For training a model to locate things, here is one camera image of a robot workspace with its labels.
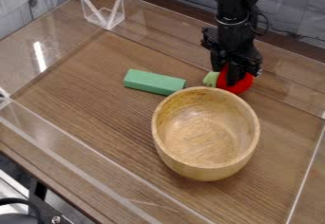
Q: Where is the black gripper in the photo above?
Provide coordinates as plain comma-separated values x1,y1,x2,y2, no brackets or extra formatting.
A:
201,17,262,86

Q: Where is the red plush fruit green stem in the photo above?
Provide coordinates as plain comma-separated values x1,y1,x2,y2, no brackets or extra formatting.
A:
203,65,254,94

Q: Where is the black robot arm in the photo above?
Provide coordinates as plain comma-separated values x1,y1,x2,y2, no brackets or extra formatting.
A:
201,0,264,86

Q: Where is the green foam block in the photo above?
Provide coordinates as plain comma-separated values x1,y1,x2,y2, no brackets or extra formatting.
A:
123,69,187,96

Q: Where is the wooden bowl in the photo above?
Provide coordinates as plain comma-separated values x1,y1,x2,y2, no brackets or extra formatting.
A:
151,86,261,181

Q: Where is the clear acrylic corner bracket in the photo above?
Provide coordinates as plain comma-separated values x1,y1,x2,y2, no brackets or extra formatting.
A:
80,0,124,30

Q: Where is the clear acrylic enclosure wall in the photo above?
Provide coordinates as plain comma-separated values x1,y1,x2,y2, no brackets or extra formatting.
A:
0,0,325,224

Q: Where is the black metal table frame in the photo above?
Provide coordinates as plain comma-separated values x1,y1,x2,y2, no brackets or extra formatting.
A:
27,179,82,224

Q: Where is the black cable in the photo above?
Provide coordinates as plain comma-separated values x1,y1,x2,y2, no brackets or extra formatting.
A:
0,196,43,224

